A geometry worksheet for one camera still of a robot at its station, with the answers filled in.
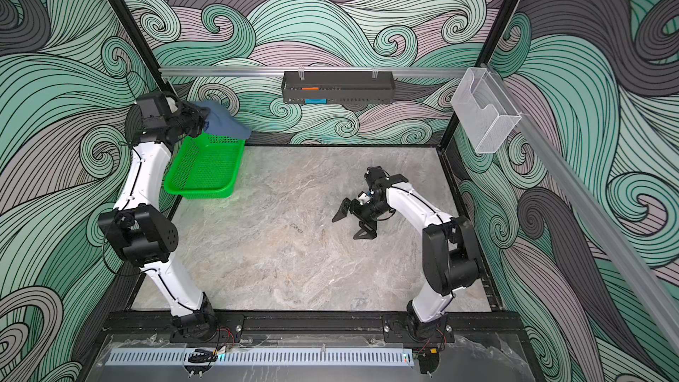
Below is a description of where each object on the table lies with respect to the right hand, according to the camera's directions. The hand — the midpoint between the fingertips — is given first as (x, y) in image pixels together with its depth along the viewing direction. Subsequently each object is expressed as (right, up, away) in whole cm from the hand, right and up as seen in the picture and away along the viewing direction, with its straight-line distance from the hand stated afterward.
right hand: (346, 229), depth 82 cm
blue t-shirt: (-41, +35, +3) cm, 53 cm away
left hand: (-44, +40, 0) cm, 59 cm away
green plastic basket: (-57, +20, +25) cm, 66 cm away
